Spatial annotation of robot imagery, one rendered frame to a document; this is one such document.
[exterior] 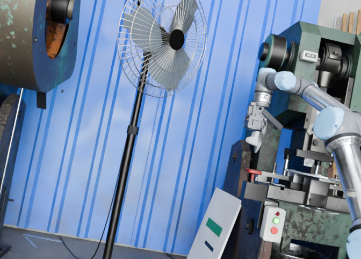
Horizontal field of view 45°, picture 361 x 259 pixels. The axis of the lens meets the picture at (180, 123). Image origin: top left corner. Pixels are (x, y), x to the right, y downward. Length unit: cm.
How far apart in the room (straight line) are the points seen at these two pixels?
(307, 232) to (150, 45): 108
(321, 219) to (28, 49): 142
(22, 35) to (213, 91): 178
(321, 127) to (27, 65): 116
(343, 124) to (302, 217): 63
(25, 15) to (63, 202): 175
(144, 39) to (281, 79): 64
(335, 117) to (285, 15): 210
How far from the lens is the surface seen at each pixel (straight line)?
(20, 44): 183
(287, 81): 179
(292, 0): 354
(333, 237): 205
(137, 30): 202
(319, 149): 212
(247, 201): 212
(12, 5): 179
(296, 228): 198
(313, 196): 205
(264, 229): 182
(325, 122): 150
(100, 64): 320
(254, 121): 186
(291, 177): 218
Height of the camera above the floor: 81
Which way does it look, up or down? 3 degrees up
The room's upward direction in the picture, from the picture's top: 11 degrees clockwise
